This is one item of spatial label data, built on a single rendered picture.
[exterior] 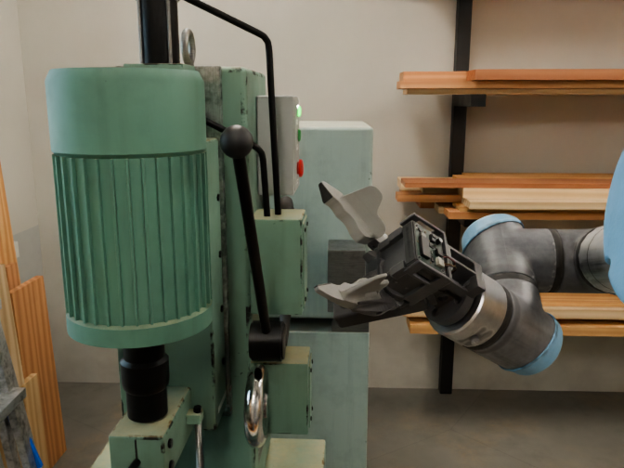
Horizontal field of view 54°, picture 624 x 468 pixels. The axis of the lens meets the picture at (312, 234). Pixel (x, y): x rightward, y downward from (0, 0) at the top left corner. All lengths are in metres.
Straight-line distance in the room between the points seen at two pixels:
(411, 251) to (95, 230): 0.34
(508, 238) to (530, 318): 0.13
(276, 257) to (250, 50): 2.16
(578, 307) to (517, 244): 1.99
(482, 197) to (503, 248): 1.75
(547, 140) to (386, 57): 0.86
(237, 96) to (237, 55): 2.11
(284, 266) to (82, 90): 0.40
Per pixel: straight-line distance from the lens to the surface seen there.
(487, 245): 0.87
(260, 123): 0.99
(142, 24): 0.87
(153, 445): 0.81
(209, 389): 0.91
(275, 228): 0.91
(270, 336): 0.90
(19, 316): 2.55
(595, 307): 2.88
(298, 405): 0.98
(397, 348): 3.24
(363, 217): 0.71
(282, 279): 0.93
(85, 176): 0.69
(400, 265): 0.65
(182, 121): 0.69
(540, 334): 0.81
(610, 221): 0.38
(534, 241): 0.88
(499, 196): 2.62
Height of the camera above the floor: 1.47
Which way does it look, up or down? 12 degrees down
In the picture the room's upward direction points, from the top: straight up
